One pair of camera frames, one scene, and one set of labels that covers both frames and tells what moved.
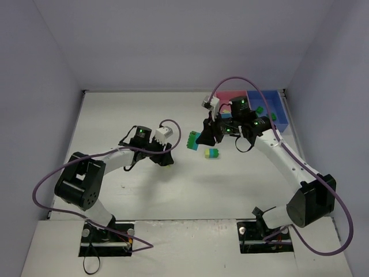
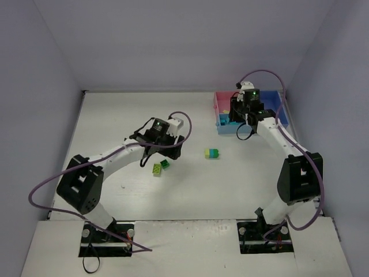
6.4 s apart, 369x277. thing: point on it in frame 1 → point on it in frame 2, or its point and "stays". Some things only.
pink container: (225, 96) stays
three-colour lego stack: (211, 153) stays
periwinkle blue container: (258, 105) stays
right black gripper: (213, 133) → (234, 112)
